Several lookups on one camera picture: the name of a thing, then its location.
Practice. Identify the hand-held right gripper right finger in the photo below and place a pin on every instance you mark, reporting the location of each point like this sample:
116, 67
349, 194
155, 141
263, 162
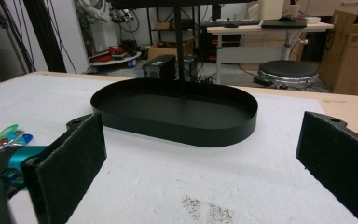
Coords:
338, 161

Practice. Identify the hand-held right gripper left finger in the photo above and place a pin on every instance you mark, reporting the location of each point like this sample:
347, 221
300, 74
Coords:
66, 174

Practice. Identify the teal carabiner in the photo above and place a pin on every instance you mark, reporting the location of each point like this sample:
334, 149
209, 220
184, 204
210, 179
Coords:
24, 154

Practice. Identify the bunch of colourful keys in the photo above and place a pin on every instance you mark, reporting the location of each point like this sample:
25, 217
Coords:
0, 140

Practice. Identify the large cardboard box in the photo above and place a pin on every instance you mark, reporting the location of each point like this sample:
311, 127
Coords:
351, 62

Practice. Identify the white felt mat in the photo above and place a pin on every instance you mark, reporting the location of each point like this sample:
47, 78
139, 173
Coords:
167, 174

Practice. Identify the round black stool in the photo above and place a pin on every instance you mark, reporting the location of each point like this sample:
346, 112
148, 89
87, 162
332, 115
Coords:
287, 70

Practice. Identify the white round platform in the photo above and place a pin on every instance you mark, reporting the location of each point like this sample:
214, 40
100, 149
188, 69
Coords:
118, 60

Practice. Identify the black two-tier oval tray stand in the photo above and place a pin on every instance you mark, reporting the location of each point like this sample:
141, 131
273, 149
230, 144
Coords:
180, 113

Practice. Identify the red object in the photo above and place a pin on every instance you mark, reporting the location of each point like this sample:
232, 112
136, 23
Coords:
115, 49

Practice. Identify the black computer case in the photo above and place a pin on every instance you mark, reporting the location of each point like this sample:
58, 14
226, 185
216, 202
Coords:
160, 67

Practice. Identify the black computer mouse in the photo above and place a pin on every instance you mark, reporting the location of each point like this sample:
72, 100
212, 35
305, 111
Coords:
288, 18

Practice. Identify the small cardboard box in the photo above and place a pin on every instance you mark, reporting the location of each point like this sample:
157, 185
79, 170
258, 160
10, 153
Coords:
161, 51

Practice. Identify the light wooden desk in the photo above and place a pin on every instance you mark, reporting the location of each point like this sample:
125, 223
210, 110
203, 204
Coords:
239, 30

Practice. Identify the black keyboard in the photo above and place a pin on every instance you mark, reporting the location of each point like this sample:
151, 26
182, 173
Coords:
239, 22

